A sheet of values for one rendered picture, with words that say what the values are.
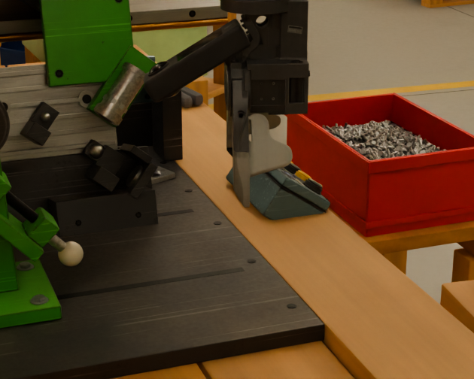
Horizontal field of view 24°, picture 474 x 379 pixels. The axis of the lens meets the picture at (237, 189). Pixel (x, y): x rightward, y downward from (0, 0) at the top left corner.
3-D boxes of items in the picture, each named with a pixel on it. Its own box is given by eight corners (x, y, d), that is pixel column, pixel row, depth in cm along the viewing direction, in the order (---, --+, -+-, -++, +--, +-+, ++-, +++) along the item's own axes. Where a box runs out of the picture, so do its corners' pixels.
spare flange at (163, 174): (159, 171, 160) (158, 165, 160) (175, 177, 157) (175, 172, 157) (128, 179, 157) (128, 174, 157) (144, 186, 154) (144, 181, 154)
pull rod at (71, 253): (80, 258, 124) (78, 211, 122) (86, 268, 122) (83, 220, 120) (31, 265, 122) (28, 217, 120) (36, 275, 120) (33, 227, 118)
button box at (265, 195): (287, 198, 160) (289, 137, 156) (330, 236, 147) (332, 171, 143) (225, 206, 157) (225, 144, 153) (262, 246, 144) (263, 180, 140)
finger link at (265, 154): (296, 198, 106) (291, 108, 109) (235, 199, 106) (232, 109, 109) (293, 206, 109) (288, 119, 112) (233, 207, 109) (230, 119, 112)
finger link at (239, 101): (250, 147, 106) (247, 62, 109) (234, 147, 106) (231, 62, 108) (247, 162, 111) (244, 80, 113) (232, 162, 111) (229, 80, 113)
